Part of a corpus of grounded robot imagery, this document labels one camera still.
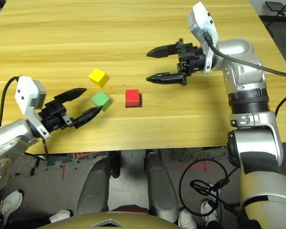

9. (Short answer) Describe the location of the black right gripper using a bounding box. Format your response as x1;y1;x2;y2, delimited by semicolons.
145;38;207;86

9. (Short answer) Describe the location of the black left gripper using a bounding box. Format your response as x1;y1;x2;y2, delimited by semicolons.
39;88;103;132

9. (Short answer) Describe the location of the green wooden block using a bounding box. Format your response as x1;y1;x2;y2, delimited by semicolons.
90;91;113;112

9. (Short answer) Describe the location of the yellow wooden block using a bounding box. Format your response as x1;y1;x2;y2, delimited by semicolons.
88;68;109;88

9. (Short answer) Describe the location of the red wooden block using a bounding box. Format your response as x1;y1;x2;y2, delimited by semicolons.
125;89;143;108

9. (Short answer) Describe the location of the grey robot left leg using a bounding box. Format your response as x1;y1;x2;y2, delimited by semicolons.
76;150;121;215

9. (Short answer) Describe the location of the grey robot leg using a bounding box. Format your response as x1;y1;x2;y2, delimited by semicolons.
144;149;179;224
76;150;121;215

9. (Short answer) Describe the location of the white sneaker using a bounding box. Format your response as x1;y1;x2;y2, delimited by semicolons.
200;199;221;226
49;209;73;224
1;190;24;219
178;207;197;229

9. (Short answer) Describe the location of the grey robot right leg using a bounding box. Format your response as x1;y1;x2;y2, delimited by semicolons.
144;149;179;224

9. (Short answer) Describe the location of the gold robot torso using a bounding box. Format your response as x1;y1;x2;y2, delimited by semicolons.
38;211;182;229

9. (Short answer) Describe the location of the black metal stand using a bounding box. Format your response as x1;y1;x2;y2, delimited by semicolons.
265;0;286;17

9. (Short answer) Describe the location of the thin black wrist wire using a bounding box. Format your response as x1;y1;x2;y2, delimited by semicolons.
41;138;50;161

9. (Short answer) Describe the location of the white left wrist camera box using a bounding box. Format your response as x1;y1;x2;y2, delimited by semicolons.
15;76;51;139

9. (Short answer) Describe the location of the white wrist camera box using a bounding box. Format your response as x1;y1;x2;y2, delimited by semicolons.
15;76;51;139
186;1;220;75

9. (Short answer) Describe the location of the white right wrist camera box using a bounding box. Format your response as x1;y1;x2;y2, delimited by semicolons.
186;1;220;75

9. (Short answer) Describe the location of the black right camera cable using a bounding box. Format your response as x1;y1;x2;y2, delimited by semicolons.
203;31;286;115

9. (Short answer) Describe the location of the black camera cable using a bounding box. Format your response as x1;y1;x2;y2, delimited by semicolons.
0;75;21;128
203;31;286;115

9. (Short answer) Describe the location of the black left camera cable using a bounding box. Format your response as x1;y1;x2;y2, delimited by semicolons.
0;75;21;128

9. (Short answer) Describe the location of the black looped cable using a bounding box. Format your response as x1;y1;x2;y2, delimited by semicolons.
178;159;241;221

